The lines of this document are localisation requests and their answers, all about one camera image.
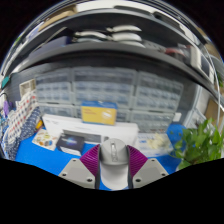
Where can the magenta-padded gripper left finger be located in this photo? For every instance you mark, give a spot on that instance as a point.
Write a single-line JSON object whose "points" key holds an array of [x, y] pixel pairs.
{"points": [[76, 170]]}

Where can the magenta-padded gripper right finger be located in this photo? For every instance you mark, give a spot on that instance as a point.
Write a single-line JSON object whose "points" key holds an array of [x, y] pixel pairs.
{"points": [[150, 170]]}

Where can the grey white computer mouse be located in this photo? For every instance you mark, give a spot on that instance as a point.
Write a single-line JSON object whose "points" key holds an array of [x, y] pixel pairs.
{"points": [[114, 166]]}

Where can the dark blue product box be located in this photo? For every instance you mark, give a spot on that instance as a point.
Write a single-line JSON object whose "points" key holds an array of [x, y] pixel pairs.
{"points": [[70, 144]]}

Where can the clear plastic box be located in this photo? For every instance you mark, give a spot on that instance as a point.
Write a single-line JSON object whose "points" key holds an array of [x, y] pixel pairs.
{"points": [[155, 143]]}

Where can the large cartoon sticker sheet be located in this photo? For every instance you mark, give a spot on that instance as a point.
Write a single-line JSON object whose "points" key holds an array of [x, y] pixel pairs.
{"points": [[45, 140]]}

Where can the white keyboard packaging box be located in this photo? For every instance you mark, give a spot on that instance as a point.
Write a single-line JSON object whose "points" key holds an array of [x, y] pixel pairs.
{"points": [[66, 125]]}

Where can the green potted plant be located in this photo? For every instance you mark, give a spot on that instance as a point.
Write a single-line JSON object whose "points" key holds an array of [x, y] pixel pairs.
{"points": [[200, 143]]}

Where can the yellow plastic object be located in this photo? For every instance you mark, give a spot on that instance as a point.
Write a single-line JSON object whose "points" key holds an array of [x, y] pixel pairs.
{"points": [[39, 125]]}

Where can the yellow and blue box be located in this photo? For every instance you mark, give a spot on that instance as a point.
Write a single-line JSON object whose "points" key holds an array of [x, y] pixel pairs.
{"points": [[98, 113]]}

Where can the navy white-dotted cloth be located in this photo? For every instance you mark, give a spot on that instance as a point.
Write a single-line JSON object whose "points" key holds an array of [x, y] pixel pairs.
{"points": [[20, 140]]}

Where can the dark overhead shelf unit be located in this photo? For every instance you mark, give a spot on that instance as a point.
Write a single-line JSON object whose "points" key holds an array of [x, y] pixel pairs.
{"points": [[110, 50]]}

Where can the beige wooden frame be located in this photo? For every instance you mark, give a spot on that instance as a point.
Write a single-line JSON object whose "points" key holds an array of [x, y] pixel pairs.
{"points": [[27, 87]]}

